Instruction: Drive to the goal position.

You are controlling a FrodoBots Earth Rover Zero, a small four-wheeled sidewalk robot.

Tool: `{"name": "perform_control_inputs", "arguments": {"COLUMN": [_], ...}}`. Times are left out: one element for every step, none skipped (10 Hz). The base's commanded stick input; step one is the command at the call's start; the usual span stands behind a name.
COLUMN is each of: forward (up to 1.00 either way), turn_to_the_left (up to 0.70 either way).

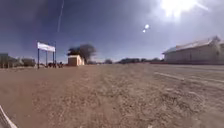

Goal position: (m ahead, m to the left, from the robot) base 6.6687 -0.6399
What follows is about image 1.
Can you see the distant row of trees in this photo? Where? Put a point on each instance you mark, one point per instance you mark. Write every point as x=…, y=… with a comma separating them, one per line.
x=133, y=60

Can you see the dark broad tree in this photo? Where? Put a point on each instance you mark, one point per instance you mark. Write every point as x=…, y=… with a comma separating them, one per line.
x=85, y=51

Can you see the small beige building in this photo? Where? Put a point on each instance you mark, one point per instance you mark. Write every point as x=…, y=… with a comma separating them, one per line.
x=75, y=60

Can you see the white signboard on posts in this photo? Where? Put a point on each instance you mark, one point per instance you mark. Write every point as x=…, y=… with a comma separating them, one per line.
x=46, y=47

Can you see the long pale building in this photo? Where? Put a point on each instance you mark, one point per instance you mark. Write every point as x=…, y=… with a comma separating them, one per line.
x=195, y=53

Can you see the low bushes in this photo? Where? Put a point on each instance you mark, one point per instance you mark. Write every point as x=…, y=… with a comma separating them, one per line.
x=16, y=62

